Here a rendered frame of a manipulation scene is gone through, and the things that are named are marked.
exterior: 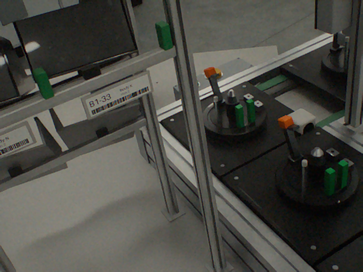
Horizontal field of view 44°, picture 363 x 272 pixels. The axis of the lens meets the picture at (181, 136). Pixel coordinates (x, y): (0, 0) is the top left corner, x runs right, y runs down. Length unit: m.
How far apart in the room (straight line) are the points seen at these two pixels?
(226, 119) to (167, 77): 0.49
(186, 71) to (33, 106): 0.19
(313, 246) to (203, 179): 0.20
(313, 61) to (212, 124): 0.35
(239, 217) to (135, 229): 0.24
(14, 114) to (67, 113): 0.86
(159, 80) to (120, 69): 0.88
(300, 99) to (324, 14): 0.34
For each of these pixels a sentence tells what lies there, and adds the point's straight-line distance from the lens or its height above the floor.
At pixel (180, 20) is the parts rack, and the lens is 0.55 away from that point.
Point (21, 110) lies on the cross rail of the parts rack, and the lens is 0.51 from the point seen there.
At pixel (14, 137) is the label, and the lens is 0.52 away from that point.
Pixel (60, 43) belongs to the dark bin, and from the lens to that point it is 0.57.
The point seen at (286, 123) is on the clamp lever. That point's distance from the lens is 0.81.
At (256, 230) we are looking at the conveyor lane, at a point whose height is 0.95.
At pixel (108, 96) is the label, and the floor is 1.29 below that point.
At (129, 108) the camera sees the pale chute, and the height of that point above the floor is 1.18.
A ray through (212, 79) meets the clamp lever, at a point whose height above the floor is 1.05.
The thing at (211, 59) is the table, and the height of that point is 0.86.
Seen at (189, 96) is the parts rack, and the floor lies 1.24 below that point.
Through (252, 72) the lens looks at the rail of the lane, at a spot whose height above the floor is 0.96.
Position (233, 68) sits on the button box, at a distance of 1.20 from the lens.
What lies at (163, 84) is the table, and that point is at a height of 0.86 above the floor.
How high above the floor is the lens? 1.55
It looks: 37 degrees down
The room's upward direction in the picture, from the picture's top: 11 degrees counter-clockwise
